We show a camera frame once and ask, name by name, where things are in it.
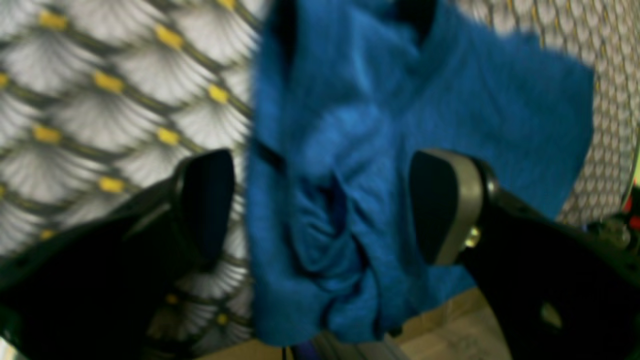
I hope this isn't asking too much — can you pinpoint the blue long-sleeve T-shirt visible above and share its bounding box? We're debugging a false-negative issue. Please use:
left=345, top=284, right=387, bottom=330
left=245, top=0, right=595, bottom=347

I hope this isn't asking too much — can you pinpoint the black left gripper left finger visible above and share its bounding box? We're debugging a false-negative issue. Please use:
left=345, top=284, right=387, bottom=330
left=1, top=149, right=235, bottom=360

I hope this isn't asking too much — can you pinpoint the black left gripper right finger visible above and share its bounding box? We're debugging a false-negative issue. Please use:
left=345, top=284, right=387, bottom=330
left=409, top=149, right=640, bottom=360

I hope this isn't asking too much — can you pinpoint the fan-patterned tablecloth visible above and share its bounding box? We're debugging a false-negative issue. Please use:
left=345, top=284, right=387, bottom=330
left=0, top=0, right=640, bottom=358

